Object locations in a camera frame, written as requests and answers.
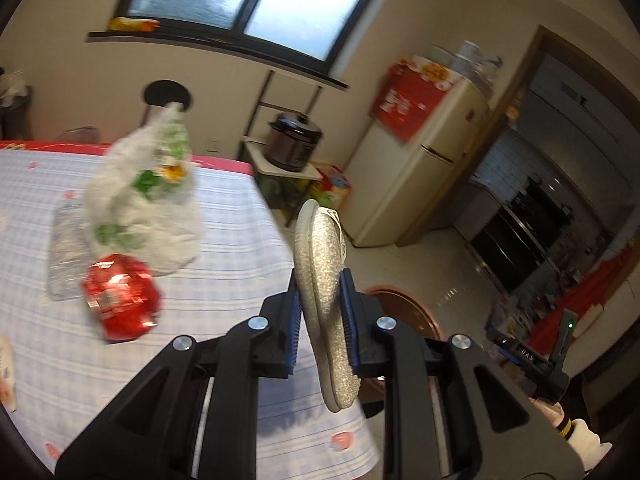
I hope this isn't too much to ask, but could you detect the white bowl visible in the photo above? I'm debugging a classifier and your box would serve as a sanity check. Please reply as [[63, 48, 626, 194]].
[[424, 44, 454, 69]]

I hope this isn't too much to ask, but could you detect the cream refrigerator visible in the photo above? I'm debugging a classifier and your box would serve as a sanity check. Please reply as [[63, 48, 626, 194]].
[[341, 77, 494, 249]]

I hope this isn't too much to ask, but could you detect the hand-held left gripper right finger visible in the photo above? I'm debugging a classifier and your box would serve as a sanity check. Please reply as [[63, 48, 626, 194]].
[[340, 268, 586, 480]]

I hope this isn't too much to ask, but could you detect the black round chair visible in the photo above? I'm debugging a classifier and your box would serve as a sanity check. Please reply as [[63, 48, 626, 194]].
[[143, 79, 194, 112]]

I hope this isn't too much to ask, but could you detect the colourful box beside fridge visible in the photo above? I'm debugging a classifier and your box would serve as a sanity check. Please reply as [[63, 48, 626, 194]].
[[304, 162, 354, 211]]

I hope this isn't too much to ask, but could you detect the grey waste bin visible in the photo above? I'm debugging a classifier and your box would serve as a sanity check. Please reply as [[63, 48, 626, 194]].
[[0, 87, 34, 141]]

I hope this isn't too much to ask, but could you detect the white green printed plastic bag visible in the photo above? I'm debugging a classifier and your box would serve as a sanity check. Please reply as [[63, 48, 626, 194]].
[[82, 102, 204, 277]]

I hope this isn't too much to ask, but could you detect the white slipper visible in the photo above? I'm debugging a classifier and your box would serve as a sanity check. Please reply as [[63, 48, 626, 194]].
[[293, 198, 362, 414]]

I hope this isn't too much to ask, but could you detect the clear bin liner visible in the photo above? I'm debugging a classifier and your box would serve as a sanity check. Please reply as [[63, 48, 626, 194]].
[[0, 67, 29, 109]]

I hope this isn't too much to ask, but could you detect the red printed cloth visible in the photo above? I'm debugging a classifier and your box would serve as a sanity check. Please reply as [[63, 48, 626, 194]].
[[369, 57, 471, 146]]

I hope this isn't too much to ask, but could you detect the brown electric pressure cooker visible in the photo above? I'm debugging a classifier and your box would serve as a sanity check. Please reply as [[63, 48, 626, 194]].
[[263, 112, 324, 174]]

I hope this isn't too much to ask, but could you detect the person's right forearm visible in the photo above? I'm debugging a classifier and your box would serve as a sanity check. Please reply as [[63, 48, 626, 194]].
[[532, 399, 614, 471]]

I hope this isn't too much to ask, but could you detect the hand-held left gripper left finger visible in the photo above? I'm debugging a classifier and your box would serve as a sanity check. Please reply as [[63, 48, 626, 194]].
[[54, 267, 304, 480]]

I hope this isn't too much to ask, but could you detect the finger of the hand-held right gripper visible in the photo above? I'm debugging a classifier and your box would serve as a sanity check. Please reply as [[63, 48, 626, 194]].
[[485, 328, 522, 365]]

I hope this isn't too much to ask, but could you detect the red gold foil wrapper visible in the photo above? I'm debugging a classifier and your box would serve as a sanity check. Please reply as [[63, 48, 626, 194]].
[[82, 253, 164, 345]]

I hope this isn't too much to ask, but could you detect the clear crumpled plastic bag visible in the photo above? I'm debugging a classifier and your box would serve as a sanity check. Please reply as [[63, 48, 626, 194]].
[[474, 54, 504, 91]]

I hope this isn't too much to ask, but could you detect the brown trash bin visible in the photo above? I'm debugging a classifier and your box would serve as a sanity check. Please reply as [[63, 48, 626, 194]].
[[362, 284, 444, 407]]

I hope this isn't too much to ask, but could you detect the yellow snack packet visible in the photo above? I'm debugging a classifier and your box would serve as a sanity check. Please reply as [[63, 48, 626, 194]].
[[108, 16, 161, 33]]

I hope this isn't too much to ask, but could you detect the black windowsill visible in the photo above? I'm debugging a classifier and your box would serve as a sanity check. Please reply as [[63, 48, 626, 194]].
[[87, 29, 349, 92]]

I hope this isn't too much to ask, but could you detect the small white topped cabinet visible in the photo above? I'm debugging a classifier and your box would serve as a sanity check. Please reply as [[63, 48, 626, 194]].
[[243, 139, 324, 229]]

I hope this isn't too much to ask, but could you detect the black built-in oven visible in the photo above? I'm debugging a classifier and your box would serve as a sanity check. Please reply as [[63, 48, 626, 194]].
[[469, 177, 614, 294]]

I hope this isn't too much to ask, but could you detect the white plastic tub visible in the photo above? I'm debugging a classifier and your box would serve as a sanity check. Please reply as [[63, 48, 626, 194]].
[[452, 39, 481, 76]]

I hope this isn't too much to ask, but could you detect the clear plastic packaging bag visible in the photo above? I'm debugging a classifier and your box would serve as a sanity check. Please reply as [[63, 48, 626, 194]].
[[47, 199, 102, 302]]

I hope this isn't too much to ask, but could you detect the clear plastic container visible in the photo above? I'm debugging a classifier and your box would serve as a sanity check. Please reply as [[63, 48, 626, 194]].
[[54, 126, 101, 144]]

